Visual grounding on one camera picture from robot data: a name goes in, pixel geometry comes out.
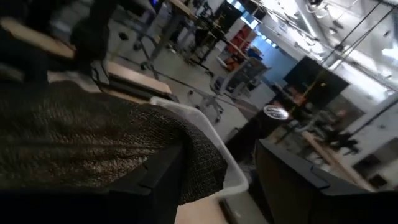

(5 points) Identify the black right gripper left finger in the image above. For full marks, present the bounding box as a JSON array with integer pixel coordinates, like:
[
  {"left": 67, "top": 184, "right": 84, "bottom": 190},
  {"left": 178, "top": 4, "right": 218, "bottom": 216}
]
[{"left": 107, "top": 143, "right": 187, "bottom": 224}]

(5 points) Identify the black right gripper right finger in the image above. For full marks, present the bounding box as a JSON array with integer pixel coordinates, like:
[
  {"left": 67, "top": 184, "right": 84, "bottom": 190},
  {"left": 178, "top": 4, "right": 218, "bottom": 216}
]
[{"left": 254, "top": 139, "right": 331, "bottom": 224}]

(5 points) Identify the clear plastic storage bin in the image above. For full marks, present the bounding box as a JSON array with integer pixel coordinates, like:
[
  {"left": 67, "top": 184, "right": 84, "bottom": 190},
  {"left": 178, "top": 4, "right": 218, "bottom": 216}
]
[{"left": 149, "top": 96, "right": 249, "bottom": 197}]

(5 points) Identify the black cylindrical trash can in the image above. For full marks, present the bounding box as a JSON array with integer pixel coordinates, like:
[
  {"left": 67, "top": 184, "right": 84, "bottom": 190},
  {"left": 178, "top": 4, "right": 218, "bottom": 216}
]
[{"left": 225, "top": 105, "right": 290, "bottom": 162}]

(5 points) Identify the office chair with grey base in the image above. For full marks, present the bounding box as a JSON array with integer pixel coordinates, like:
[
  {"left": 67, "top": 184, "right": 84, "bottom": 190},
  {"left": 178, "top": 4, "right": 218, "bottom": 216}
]
[{"left": 186, "top": 57, "right": 271, "bottom": 124}]

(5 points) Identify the black monitor screen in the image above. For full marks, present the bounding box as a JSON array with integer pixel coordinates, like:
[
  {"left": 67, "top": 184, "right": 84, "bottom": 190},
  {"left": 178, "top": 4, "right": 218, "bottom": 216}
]
[{"left": 283, "top": 55, "right": 349, "bottom": 110}]

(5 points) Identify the red orange storage rack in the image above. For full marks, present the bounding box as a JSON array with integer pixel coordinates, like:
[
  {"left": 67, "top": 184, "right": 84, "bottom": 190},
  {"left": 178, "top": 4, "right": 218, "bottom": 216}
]
[{"left": 225, "top": 24, "right": 253, "bottom": 72}]

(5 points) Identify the wooden top work table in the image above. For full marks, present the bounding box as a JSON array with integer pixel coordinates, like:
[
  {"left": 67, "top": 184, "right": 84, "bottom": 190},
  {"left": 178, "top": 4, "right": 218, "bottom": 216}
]
[{"left": 136, "top": 0, "right": 224, "bottom": 74}]

